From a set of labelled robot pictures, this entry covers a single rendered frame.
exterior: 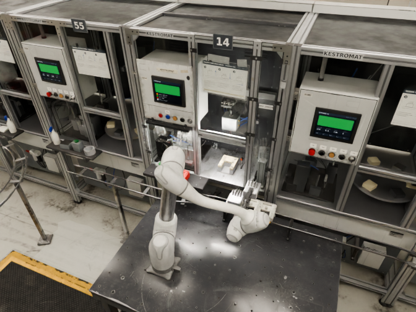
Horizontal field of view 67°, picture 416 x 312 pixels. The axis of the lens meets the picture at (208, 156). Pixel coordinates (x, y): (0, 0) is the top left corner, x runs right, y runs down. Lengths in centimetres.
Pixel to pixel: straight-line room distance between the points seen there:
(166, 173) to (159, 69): 81
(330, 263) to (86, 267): 214
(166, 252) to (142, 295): 32
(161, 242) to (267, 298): 75
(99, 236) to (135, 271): 125
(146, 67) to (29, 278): 220
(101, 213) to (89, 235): 31
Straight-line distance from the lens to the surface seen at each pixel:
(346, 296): 315
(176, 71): 214
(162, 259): 211
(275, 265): 232
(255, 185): 227
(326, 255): 246
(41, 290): 332
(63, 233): 367
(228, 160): 261
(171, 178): 168
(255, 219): 186
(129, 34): 226
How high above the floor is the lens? 259
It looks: 37 degrees down
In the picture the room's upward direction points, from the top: 1 degrees counter-clockwise
